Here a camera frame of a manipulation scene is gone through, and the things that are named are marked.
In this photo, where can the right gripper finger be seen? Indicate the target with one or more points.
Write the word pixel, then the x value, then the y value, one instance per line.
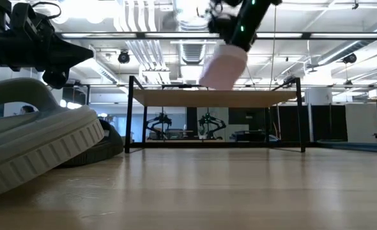
pixel 243 46

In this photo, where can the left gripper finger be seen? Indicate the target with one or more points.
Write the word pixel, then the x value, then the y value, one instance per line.
pixel 70 52

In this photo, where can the pink rubber slide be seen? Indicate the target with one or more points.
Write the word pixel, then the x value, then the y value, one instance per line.
pixel 223 68

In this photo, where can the grey rubber slide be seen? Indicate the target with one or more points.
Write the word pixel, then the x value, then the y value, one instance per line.
pixel 41 147

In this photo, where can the black rubber slide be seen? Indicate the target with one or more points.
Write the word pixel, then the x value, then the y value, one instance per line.
pixel 108 147

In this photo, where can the black background robot arm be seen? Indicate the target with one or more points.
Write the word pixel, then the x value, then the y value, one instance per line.
pixel 159 123
pixel 211 123

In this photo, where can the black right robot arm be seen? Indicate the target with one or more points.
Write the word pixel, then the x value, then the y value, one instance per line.
pixel 263 8

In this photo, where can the white column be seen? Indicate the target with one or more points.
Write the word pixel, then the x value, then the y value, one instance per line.
pixel 318 96

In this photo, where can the dark low cabinet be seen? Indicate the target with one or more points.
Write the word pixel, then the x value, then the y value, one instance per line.
pixel 249 135

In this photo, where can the blue floor mat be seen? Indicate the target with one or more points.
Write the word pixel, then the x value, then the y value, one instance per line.
pixel 361 147

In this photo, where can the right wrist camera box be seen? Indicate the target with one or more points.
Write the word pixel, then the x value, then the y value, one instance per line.
pixel 220 24

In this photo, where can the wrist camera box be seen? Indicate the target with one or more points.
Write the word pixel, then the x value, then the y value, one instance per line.
pixel 25 19
pixel 220 24

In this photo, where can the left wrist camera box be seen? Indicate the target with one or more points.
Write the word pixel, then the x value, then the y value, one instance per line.
pixel 25 19

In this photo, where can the ribbed ceiling air duct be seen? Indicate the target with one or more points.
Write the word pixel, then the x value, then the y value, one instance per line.
pixel 191 52

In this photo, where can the wooden shelf black metal frame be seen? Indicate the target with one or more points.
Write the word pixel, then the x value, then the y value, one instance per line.
pixel 214 98

